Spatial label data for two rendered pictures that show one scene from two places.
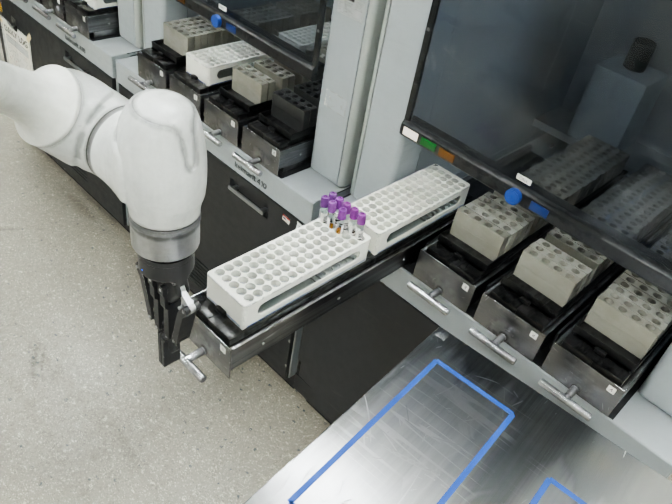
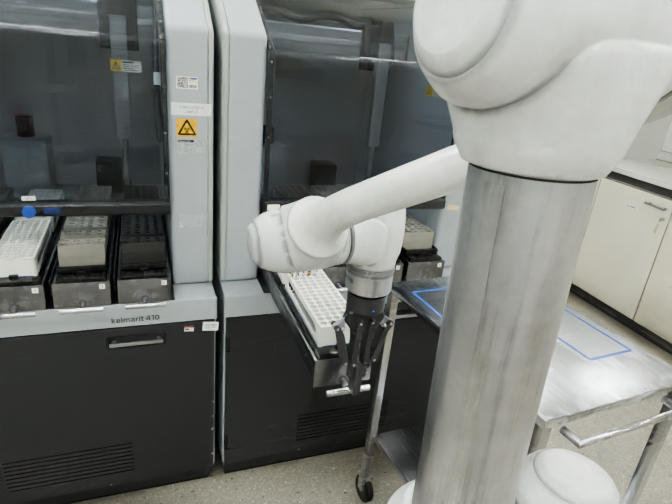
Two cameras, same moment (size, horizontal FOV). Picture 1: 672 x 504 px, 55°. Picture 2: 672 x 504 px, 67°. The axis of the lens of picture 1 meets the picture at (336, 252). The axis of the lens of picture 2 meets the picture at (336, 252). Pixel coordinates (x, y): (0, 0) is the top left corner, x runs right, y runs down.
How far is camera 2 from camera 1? 107 cm
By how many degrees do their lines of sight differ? 53
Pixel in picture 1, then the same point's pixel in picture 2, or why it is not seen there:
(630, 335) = (423, 240)
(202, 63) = (21, 258)
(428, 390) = (432, 301)
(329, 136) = (191, 248)
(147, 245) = (387, 283)
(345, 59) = (194, 185)
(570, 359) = (418, 265)
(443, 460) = not seen: hidden behind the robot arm
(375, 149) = (238, 235)
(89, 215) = not seen: outside the picture
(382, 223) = not seen: hidden behind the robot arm
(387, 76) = (237, 181)
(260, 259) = (317, 307)
